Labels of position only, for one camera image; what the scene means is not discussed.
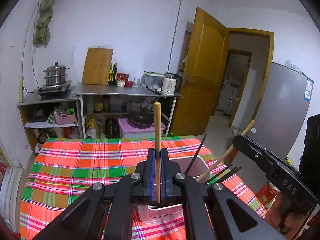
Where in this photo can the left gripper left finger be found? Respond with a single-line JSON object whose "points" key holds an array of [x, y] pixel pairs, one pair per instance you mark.
{"points": [[105, 211]]}

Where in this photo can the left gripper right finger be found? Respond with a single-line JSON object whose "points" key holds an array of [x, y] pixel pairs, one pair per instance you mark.
{"points": [[212, 211]]}

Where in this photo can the light wooden chopstick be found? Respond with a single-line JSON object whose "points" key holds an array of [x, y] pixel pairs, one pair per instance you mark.
{"points": [[227, 153], [157, 120]]}

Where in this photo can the person's right hand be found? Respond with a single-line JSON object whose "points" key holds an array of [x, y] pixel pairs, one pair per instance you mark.
{"points": [[294, 221]]}

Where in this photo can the pink utensil basket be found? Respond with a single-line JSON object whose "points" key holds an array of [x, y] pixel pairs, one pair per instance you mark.
{"points": [[154, 214]]}

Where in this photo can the silver refrigerator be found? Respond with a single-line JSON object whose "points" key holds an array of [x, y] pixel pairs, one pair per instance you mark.
{"points": [[280, 101]]}

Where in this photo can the plaid tablecloth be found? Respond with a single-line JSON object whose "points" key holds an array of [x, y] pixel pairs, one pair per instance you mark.
{"points": [[65, 168]]}

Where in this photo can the purple storage box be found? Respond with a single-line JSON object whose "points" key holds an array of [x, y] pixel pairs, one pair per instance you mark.
{"points": [[128, 132]]}

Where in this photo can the black wok pan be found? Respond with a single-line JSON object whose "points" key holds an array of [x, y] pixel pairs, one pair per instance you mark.
{"points": [[140, 120]]}

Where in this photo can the small pink basket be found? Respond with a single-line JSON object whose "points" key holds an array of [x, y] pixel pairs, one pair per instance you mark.
{"points": [[64, 119]]}

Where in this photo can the wooden door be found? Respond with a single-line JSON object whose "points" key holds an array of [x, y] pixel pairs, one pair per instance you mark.
{"points": [[202, 77]]}

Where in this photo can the low steel shelf cabinet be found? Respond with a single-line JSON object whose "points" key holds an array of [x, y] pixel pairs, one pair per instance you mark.
{"points": [[37, 114]]}

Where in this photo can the white electric kettle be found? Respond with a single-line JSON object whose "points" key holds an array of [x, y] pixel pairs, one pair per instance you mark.
{"points": [[169, 83]]}

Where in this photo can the red lid sauce jar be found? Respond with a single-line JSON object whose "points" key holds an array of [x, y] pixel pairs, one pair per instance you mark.
{"points": [[120, 80]]}

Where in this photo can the portable gas stove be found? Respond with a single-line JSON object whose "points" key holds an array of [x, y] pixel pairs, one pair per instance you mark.
{"points": [[54, 90]]}

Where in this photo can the clear plastic container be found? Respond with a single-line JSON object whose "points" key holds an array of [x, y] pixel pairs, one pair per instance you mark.
{"points": [[153, 80]]}

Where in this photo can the wooden cutting board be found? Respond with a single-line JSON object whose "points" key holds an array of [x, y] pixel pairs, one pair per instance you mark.
{"points": [[97, 66]]}

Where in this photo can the dark oil bottle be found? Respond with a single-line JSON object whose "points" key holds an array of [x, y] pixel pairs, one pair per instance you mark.
{"points": [[114, 73]]}

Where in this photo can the steel steamer pot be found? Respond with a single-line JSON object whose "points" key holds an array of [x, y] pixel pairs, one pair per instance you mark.
{"points": [[56, 74]]}

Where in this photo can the yellow power strip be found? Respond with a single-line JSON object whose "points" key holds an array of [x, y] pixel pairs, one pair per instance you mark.
{"points": [[20, 89]]}

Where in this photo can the green hanging cloth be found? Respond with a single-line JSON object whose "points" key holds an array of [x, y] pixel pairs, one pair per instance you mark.
{"points": [[42, 33]]}

